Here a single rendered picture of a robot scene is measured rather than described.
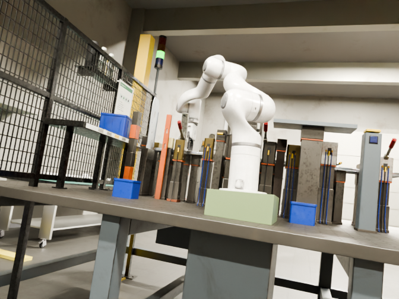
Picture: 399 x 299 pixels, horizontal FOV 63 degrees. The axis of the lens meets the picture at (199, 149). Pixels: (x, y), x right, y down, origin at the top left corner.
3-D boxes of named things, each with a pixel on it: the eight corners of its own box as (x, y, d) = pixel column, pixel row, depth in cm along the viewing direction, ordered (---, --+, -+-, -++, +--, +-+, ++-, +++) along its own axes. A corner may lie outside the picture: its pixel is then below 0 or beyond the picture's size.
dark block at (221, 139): (218, 208, 177) (228, 131, 182) (216, 208, 171) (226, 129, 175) (209, 206, 179) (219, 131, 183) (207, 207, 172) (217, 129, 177)
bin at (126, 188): (139, 199, 166) (142, 181, 167) (130, 199, 157) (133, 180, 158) (119, 196, 169) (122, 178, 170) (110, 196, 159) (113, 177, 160)
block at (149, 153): (148, 196, 214) (155, 150, 218) (141, 195, 203) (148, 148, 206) (144, 195, 215) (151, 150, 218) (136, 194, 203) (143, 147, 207)
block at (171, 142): (166, 199, 192) (174, 139, 197) (164, 200, 189) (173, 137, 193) (161, 199, 193) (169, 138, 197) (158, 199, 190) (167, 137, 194)
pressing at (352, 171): (389, 178, 187) (390, 175, 187) (404, 175, 166) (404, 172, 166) (163, 153, 221) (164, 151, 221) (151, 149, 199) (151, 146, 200)
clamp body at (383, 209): (383, 232, 163) (388, 159, 167) (391, 235, 151) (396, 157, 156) (367, 229, 165) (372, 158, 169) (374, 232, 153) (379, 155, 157)
